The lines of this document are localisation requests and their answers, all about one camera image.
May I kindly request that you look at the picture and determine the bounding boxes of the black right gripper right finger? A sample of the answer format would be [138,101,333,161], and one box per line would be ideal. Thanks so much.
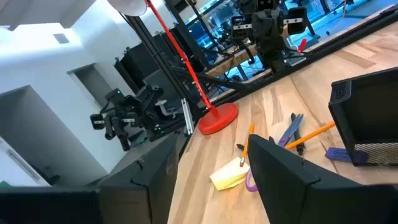
[248,133,368,224]

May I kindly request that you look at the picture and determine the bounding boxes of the black mesh desk organizer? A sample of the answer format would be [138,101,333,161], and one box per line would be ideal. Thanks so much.
[328,67,398,167]

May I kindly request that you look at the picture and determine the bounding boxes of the red desk lamp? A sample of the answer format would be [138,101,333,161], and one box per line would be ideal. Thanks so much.
[107,0,239,136]

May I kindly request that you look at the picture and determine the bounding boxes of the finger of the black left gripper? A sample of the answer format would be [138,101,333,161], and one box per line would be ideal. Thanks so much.
[251,18,271,63]
[269,18,287,73]

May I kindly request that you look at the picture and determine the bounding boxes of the purple handled scissors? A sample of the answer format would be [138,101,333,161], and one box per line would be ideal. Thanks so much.
[245,169,259,193]

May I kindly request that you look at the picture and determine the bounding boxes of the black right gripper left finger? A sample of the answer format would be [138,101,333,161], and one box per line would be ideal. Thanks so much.
[99,133,180,224]

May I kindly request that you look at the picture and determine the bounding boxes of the orange pencil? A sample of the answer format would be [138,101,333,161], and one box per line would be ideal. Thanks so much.
[239,121,256,167]
[284,121,336,151]

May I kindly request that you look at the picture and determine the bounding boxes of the yellow sticky note pad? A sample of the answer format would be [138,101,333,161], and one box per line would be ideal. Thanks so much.
[210,157,251,192]

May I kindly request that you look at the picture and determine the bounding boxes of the black pen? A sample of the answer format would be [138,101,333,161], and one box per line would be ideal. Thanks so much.
[290,112,305,156]

